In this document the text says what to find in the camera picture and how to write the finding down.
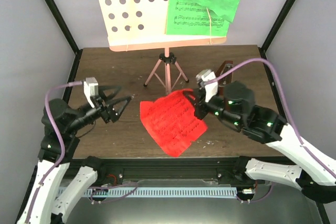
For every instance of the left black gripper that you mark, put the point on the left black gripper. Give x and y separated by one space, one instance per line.
105 110

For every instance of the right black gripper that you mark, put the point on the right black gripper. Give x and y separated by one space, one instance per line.
198 102

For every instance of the red paper sheet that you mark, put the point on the red paper sheet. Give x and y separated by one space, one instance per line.
170 121

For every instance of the pink music stand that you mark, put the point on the pink music stand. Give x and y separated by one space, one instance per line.
141 24

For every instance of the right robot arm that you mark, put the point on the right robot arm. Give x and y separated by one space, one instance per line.
312 172

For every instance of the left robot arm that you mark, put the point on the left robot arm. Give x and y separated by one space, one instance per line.
57 148

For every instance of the green sheet music paper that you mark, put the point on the green sheet music paper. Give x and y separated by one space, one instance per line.
200 17

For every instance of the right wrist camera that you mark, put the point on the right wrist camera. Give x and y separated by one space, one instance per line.
207 81

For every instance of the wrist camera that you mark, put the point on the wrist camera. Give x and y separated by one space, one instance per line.
207 81
90 89

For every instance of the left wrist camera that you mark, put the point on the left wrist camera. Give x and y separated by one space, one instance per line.
90 89

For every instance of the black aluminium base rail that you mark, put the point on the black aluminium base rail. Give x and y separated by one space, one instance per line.
119 170

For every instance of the white slotted cable duct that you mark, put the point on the white slotted cable duct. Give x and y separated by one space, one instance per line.
166 192

